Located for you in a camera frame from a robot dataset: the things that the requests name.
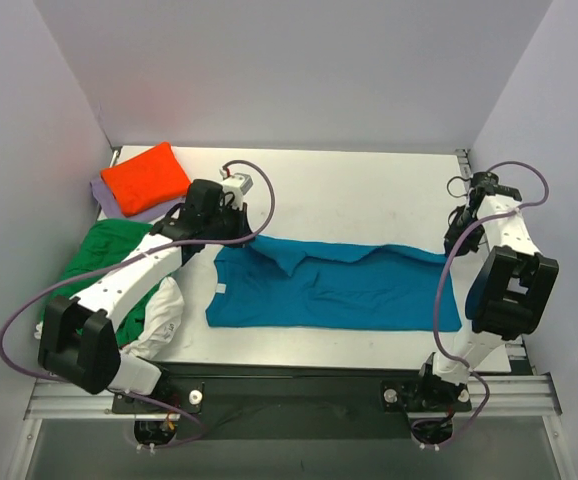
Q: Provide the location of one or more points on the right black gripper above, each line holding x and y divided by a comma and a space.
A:
458, 240

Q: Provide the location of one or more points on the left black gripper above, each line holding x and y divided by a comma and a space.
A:
239, 226

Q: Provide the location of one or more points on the teal blue t shirt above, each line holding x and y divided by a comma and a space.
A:
287, 283

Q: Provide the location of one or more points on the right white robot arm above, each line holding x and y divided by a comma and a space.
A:
509, 294

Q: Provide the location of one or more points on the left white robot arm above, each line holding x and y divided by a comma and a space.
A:
78, 340

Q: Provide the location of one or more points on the folded lavender t shirt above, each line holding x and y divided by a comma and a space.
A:
111, 208

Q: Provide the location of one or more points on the folded orange t shirt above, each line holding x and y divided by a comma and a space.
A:
151, 178

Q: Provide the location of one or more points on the white t shirt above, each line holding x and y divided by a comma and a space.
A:
152, 323

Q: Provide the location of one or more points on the green t shirt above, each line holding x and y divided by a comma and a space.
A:
108, 242

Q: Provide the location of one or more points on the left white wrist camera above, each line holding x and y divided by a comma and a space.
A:
235, 186

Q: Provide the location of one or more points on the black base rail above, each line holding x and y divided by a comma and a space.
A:
252, 402

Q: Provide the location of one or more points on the aluminium front frame rail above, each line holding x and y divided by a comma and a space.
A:
510, 396

